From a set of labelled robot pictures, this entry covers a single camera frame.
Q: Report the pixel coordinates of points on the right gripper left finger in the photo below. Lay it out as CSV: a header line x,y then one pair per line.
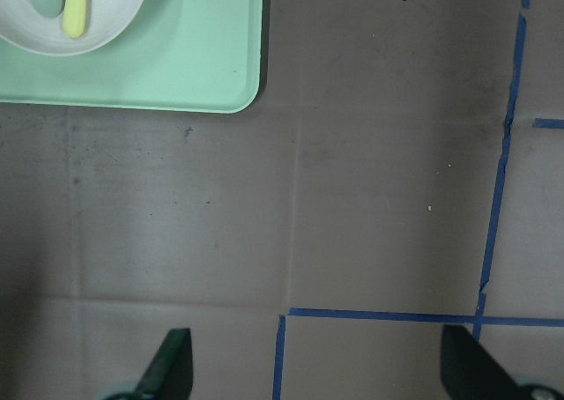
x,y
169,376

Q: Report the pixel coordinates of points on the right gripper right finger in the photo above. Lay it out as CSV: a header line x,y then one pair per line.
x,y
468,371

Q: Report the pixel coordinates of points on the white round plate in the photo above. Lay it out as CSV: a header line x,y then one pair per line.
x,y
23,27

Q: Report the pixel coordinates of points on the yellow plastic fork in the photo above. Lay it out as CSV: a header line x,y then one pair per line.
x,y
74,17

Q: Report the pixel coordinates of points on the light green plastic tray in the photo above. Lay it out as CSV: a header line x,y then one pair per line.
x,y
185,55

